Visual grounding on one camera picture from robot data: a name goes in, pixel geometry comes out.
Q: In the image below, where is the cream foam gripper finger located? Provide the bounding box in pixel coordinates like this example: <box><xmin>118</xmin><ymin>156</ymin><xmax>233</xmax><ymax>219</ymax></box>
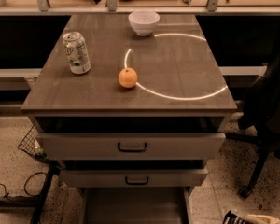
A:
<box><xmin>244</xmin><ymin>215</ymin><xmax>280</xmax><ymax>224</ymax></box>

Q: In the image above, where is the grey drawer cabinet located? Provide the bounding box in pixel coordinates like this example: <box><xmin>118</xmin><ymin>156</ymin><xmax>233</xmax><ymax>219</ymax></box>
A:
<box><xmin>22</xmin><ymin>15</ymin><xmax>236</xmax><ymax>224</ymax></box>

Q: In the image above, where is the bottom grey drawer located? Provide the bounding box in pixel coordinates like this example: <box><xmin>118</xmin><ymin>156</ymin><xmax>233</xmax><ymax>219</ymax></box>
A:
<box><xmin>78</xmin><ymin>187</ymin><xmax>192</xmax><ymax>224</ymax></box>

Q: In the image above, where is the grey drawer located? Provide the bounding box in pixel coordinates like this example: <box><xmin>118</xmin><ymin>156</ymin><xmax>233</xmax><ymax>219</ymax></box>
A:
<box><xmin>78</xmin><ymin>187</ymin><xmax>192</xmax><ymax>224</ymax></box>
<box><xmin>60</xmin><ymin>168</ymin><xmax>208</xmax><ymax>188</ymax></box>
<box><xmin>36</xmin><ymin>133</ymin><xmax>225</xmax><ymax>161</ymax></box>

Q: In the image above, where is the middle grey drawer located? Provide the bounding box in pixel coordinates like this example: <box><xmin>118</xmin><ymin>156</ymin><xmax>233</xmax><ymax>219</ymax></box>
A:
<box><xmin>60</xmin><ymin>168</ymin><xmax>208</xmax><ymax>188</ymax></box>

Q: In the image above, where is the top grey drawer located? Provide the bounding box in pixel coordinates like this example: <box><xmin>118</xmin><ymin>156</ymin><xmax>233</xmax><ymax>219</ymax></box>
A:
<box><xmin>36</xmin><ymin>133</ymin><xmax>225</xmax><ymax>161</ymax></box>

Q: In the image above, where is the black office chair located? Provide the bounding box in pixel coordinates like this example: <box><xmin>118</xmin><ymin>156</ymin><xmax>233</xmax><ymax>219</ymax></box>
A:
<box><xmin>226</xmin><ymin>32</ymin><xmax>280</xmax><ymax>198</ymax></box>

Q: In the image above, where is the orange fruit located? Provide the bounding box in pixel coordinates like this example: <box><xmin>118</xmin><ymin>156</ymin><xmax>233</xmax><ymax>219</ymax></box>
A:
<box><xmin>119</xmin><ymin>68</ymin><xmax>138</xmax><ymax>89</ymax></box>

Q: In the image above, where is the black metal stand leg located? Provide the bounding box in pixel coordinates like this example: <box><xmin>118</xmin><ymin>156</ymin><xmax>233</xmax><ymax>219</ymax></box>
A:
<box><xmin>0</xmin><ymin>162</ymin><xmax>59</xmax><ymax>224</ymax></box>

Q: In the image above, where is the white ceramic bowl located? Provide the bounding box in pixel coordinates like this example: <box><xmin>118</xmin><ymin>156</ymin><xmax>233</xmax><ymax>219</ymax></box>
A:
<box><xmin>128</xmin><ymin>11</ymin><xmax>160</xmax><ymax>36</ymax></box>

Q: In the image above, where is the green white soda can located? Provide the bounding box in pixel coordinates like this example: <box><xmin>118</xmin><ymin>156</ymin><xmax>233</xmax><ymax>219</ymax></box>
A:
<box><xmin>63</xmin><ymin>32</ymin><xmax>91</xmax><ymax>75</ymax></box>

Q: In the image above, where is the black floor cable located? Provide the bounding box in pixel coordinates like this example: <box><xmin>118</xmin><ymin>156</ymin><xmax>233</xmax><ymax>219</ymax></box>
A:
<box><xmin>0</xmin><ymin>171</ymin><xmax>49</xmax><ymax>199</ymax></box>

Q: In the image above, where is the black wire basket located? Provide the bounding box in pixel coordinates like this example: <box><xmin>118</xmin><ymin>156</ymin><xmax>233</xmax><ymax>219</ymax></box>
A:
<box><xmin>18</xmin><ymin>127</ymin><xmax>49</xmax><ymax>163</ymax></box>

